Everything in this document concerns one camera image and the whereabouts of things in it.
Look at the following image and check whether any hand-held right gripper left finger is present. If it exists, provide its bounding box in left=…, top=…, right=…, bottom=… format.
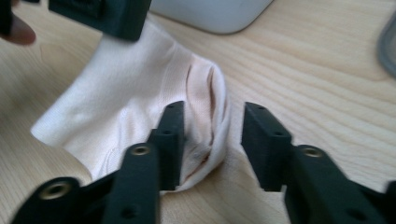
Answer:
left=147, top=100, right=187, bottom=191

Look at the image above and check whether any brown rectangular tray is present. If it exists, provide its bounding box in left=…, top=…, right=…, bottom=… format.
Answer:
left=375, top=11, right=396, bottom=79

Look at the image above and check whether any white plastic compartment box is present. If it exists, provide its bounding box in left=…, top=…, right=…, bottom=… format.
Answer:
left=148, top=0, right=276, bottom=35

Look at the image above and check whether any beige sock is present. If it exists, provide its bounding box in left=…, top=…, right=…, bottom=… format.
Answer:
left=30, top=13, right=288, bottom=224

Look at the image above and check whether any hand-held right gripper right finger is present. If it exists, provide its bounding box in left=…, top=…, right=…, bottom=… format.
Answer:
left=240, top=101, right=294, bottom=192

